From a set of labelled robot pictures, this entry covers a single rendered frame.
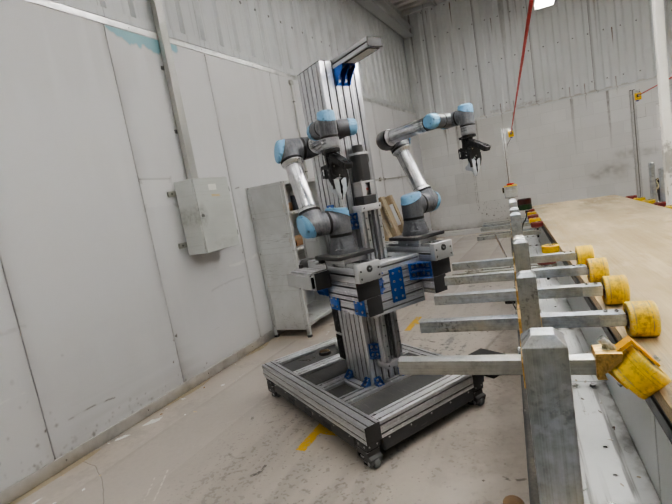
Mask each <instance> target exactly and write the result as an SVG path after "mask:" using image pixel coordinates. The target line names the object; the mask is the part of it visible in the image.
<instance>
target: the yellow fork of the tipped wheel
mask: <svg viewBox="0 0 672 504"><path fill-rule="evenodd" d="M597 341H598V342H599V343H600V344H601V345H591V352H592V354H593V356H594V358H595V364H596V377H597V379H598V380H608V379H607V377H606V375H605V374H606V373H609V374H610V375H611V376H612V377H614V378H615V379H616V380H617V381H618V382H617V384H618V385H619V386H620V387H622V386H624V387H625V388H626V389H628V388H627V387H626V386H625V385H624V384H623V383H622V382H621V381H620V380H619V379H618V378H617V377H616V376H615V374H614V373H613V372H612V371H611V370H612V369H613V368H615V367H616V366H617V365H619V364H620V363H622V362H623V354H622V351H623V350H624V349H626V348H627V347H628V346H630V345H631V344H632V345H633V346H635V347H636V348H637V349H638V350H639V351H640V352H642V353H643V354H644V355H645V356H646V357H647V358H648V359H650V360H651V361H652V362H653V363H654V364H655V365H657V366H658V367H660V366H661V365H660V364H659V362H658V361H660V360H661V359H660V358H659V357H658V356H657V355H654V356H652V355H650V354H649V353H648V352H647V351H646V350H645V349H644V348H642V347H641V346H640V345H639V344H638V343H637V342H635V341H634V340H633V339H632V338H631V337H630V336H628V335H627V336H626V337H625V338H623V339H622V340H621V341H619V342H618V343H617V344H612V343H611V342H610V341H609V340H608V339H607V338H605V337H604V336H603V335H601V336H599V337H598V338H597Z"/></svg>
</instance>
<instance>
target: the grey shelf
mask: <svg viewBox="0 0 672 504"><path fill-rule="evenodd" d="M307 181H308V184H309V186H310V189H311V192H312V195H313V198H314V201H315V204H316V206H318V207H320V205H319V199H318V194H317V188H316V182H315V178H312V179H307ZM246 190H247V195H248V200H249V205H250V211H251V216H252V221H253V226H254V231H255V236H256V241H257V247H258V252H259V257H260V262H261V267H262V272H263V277H264V283H265V288H266V293H267V298H268V303H269V308H270V313H271V319H272V324H273V329H274V334H275V335H274V337H279V336H280V335H279V334H277V330H307V337H308V338H311V337H312V336H313V334H312V330H311V325H313V324H314V323H316V322H317V321H318V320H319V319H321V318H323V317H325V316H326V315H328V314H329V313H331V312H332V308H331V307H330V301H329V296H326V295H324V296H323V295H319V293H318V292H316V291H315V290H312V291H311V290H306V289H301V288H295V287H290V286H288V281H287V275H286V274H290V273H291V271H293V270H297V269H299V263H298V262H299V260H301V259H305V258H306V255H305V250H304V244H303V245H300V246H297V247H296V243H295V237H294V236H296V235H299V234H300V233H299V231H298V228H297V224H296V219H297V217H298V213H299V209H298V210H291V211H290V210H289V204H288V203H290V202H291V197H290V192H291V191H293V190H292V187H291V184H290V181H289V180H288V181H279V182H275V183H270V184H265V185H260V186H255V187H250V188H246ZM284 203H285V204H284ZM283 206H284V207H283ZM285 207H286V208H285ZM284 211H285V212H284ZM289 238H290V240H289ZM291 240H292V241H291ZM290 244H291V245H290ZM268 286H269V287H268ZM312 292H313V293H312ZM317 296H318V297H317ZM316 299H317V300H316ZM276 328H277V329H276ZM308 333H309V334H308Z"/></svg>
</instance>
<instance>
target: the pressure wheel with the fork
mask: <svg viewBox="0 0 672 504"><path fill-rule="evenodd" d="M622 354H623V362H622V363H620V364H619V365H617V366H616V367H615V368H613V369H612V370H611V371H612V372H613V373H614V374H615V376H616V377H617V378H618V379H619V380H620V381H621V382H622V383H623V384H624V385H625V386H626V387H627V388H628V389H629V390H630V391H632V392H633V393H634V394H635V395H637V396H638V397H639V398H641V399H644V400H645V399H647V398H648V397H650V396H651V395H653V394H654V393H656V392H657V391H659V390H660V389H662V388H663V387H665V386H666V385H668V384H669V383H671V379H670V378H669V376H668V375H667V374H666V373H665V372H664V371H663V370H662V369H661V368H660V367H658V366H657V365H655V364H654V363H653V362H652V361H651V360H650V359H648V358H647V357H646V356H645V355H644V354H643V353H642V352H640V351H639V350H638V349H637V348H636V347H635V346H633V345H632V344H631V345H630V346H628V347H627V348H626V349H624V350H623V351H622Z"/></svg>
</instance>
